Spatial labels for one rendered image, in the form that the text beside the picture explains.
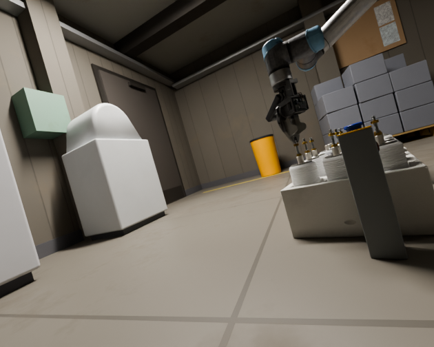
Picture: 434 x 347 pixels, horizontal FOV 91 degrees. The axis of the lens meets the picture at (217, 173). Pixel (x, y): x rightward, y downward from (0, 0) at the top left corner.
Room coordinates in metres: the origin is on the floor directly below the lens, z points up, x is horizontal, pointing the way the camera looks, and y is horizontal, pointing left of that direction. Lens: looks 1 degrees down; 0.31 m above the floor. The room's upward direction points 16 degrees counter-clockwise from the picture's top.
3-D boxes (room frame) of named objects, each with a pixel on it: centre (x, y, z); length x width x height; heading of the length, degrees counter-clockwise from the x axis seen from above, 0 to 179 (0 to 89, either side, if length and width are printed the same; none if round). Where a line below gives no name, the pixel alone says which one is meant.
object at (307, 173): (0.78, -0.31, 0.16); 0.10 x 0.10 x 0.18
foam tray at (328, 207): (0.80, -0.47, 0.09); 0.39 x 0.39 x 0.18; 52
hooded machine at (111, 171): (2.17, 0.99, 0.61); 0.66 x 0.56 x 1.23; 157
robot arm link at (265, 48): (0.76, -0.32, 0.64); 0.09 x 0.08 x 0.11; 64
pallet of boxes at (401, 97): (3.00, -2.28, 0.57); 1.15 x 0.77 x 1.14; 71
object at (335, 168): (0.71, -0.40, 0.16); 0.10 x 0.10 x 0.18
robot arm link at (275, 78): (0.76, -0.32, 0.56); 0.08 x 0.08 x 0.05
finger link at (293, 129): (0.75, -0.30, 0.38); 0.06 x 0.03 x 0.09; 24
